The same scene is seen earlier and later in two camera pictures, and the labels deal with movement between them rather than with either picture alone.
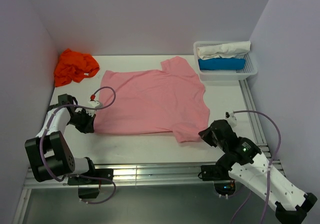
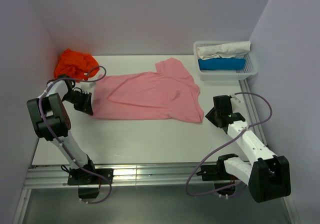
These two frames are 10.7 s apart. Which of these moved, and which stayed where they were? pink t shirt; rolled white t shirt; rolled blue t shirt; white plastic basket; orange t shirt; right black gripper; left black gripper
Moved: right black gripper; left black gripper; pink t shirt
Stayed: rolled white t shirt; orange t shirt; rolled blue t shirt; white plastic basket
